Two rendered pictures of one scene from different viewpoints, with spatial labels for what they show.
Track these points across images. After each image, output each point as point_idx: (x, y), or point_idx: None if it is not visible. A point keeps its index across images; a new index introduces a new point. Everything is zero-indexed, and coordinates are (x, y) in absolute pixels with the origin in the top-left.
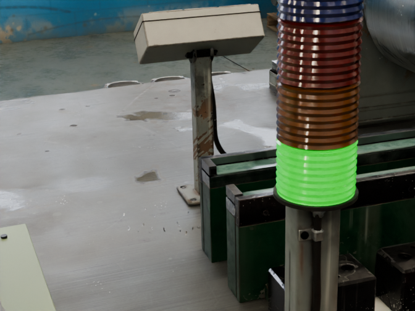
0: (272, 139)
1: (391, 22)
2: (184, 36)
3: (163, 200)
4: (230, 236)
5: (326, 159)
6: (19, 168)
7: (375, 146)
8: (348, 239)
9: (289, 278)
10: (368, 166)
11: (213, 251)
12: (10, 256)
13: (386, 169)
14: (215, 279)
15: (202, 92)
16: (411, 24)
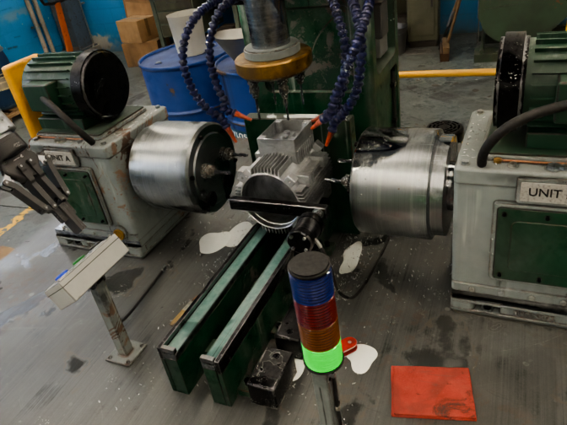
0: (114, 287)
1: (164, 194)
2: (91, 280)
3: (108, 373)
4: (212, 379)
5: (337, 347)
6: None
7: (224, 278)
8: (256, 338)
9: (321, 397)
10: (229, 291)
11: (187, 389)
12: None
13: (234, 287)
14: (203, 403)
15: (107, 301)
16: (182, 194)
